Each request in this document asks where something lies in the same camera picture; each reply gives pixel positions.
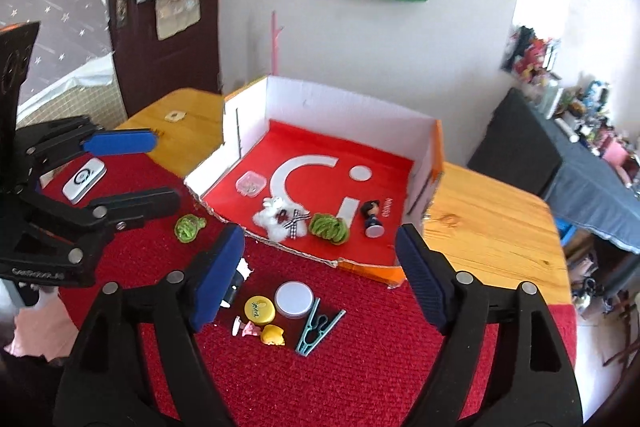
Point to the white round tin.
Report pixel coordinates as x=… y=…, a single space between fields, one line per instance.
x=293 y=300

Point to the yellow round cap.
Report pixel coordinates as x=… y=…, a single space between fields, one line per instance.
x=260 y=310

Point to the white plush rabbit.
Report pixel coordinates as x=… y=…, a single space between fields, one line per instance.
x=281 y=219

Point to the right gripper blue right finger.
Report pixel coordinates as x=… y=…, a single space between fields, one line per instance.
x=429 y=275

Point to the teal clothes peg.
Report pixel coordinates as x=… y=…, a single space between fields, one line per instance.
x=318 y=325

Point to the yellow small toy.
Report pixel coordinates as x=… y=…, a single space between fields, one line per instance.
x=272 y=335

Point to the pink figurine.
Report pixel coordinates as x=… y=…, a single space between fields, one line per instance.
x=240 y=328

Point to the wall mirror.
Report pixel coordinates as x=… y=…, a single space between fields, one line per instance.
x=549 y=21

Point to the dark brown door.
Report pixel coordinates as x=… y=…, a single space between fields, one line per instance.
x=160 y=46

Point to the black-haired doll figurine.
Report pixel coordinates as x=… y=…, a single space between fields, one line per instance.
x=373 y=227

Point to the orange cardboard box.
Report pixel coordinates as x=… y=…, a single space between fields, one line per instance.
x=328 y=150

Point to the pink broom handle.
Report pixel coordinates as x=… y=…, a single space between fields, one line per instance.
x=275 y=32

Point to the white remote device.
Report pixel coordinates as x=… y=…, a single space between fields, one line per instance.
x=83 y=181

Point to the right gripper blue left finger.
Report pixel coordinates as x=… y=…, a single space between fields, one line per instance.
x=210 y=274

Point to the green yarn scrunchie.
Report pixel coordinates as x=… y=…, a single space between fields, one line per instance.
x=329 y=228
x=187 y=228

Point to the blue-covered side table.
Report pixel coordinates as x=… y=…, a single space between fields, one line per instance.
x=523 y=149

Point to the pink plush by mirror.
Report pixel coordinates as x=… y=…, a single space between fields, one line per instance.
x=531 y=63

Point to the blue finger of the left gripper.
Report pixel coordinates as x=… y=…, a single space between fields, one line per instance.
x=120 y=142
x=131 y=210

